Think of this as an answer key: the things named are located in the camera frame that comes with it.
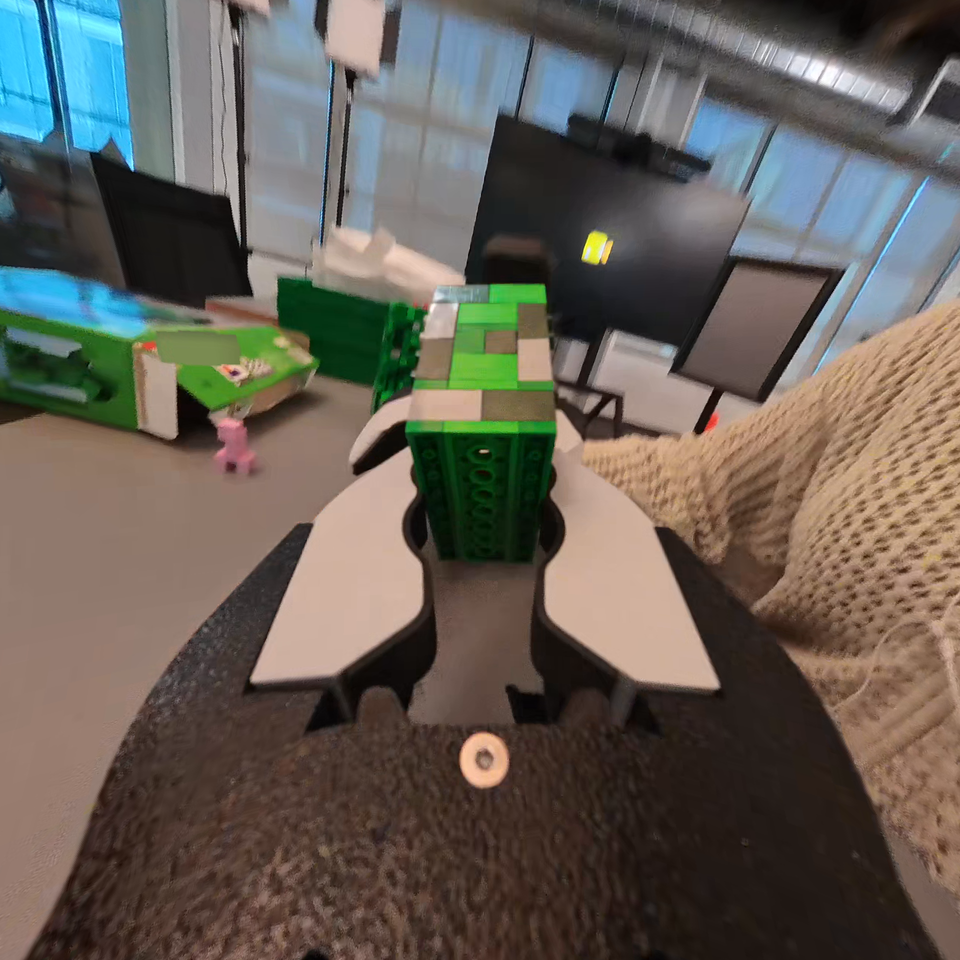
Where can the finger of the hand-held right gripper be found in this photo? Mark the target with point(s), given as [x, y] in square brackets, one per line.
[386, 427]
[570, 448]

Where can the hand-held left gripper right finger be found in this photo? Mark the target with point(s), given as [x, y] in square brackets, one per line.
[615, 592]

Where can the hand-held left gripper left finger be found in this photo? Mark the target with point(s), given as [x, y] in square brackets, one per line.
[352, 592]

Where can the green lego creeper model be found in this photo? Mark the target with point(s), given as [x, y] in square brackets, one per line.
[484, 360]

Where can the person's right forearm knit sleeve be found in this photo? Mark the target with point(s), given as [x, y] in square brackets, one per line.
[825, 465]

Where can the green lego baseplate stack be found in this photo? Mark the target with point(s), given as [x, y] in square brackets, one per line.
[330, 330]

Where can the pink lego pig figure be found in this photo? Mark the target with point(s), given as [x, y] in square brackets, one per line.
[235, 444]

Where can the green lego set box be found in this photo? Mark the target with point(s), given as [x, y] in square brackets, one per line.
[75, 360]

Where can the large black monitor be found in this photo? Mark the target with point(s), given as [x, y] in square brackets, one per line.
[660, 247]

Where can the grey framed board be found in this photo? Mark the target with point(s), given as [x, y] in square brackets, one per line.
[757, 330]

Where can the black video bar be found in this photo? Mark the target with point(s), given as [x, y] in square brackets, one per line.
[637, 146]

